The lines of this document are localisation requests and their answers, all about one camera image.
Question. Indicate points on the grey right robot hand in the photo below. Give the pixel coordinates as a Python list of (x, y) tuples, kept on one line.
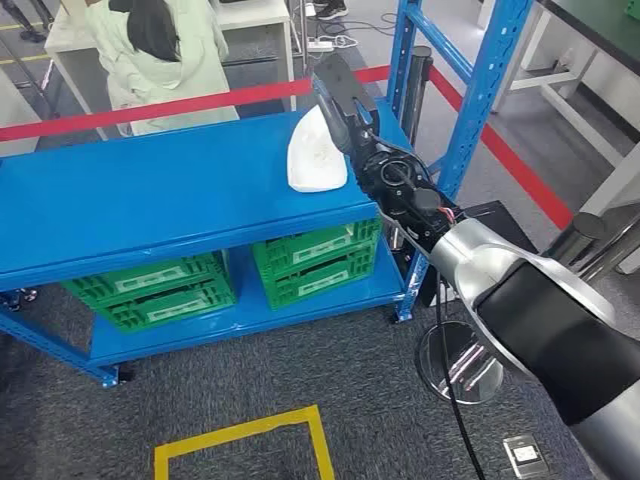
[(336, 119)]

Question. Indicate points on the white curved plastic part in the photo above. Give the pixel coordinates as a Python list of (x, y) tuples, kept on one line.
[(315, 159)]

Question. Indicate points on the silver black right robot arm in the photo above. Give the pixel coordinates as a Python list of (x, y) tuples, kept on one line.
[(500, 265)]

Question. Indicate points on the blue metal shelf rack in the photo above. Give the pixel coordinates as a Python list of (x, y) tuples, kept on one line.
[(150, 185)]

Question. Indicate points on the white power strip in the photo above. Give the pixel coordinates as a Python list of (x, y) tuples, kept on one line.
[(320, 45)]

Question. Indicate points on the person's dark shoe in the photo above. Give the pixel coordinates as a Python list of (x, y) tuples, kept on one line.
[(332, 9)]

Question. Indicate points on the green plastic crate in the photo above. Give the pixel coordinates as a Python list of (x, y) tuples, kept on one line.
[(315, 265), (150, 295)]

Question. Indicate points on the person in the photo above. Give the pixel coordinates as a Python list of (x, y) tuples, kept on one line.
[(164, 73)]

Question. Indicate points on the black box with white label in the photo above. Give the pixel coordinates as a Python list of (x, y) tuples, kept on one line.
[(495, 215)]

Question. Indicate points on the red barrier belt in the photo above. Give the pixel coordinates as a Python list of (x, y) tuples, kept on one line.
[(150, 109), (515, 166)]

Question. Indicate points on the metal floor socket plate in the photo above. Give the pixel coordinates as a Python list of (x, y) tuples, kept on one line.
[(525, 456)]

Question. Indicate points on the white cabinet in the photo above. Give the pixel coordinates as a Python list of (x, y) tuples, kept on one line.
[(15, 112)]

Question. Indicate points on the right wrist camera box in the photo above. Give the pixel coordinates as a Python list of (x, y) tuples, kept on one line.
[(345, 79)]

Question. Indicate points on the black-topped stanchion post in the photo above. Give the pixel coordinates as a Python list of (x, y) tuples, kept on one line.
[(417, 79)]

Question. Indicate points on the white frame workbench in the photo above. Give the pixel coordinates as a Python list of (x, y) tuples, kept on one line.
[(564, 99)]

